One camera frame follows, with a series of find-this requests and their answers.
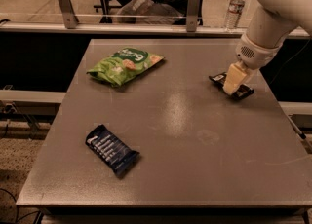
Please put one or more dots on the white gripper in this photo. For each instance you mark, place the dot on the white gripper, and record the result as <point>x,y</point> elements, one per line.
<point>253,55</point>

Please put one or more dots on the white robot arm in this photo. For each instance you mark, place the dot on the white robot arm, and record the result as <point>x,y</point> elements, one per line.
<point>271,24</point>

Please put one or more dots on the blue blueberry rxbar wrapper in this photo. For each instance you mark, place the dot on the blue blueberry rxbar wrapper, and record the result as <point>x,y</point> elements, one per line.
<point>110,149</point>

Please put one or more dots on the clear plastic water bottle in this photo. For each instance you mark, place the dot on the clear plastic water bottle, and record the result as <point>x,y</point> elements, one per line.
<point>234,12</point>

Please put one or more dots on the green chip bag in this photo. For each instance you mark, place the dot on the green chip bag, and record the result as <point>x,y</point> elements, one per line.
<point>123,66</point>

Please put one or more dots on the middle metal panel bracket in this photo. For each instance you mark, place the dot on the middle metal panel bracket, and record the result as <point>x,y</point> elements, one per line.
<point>192,15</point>

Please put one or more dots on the metal panel bracket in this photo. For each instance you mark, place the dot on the metal panel bracket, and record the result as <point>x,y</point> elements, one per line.
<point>192,15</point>
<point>69,19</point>

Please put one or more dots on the left metal panel bracket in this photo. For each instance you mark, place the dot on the left metal panel bracket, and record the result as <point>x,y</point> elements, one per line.
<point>69,19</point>

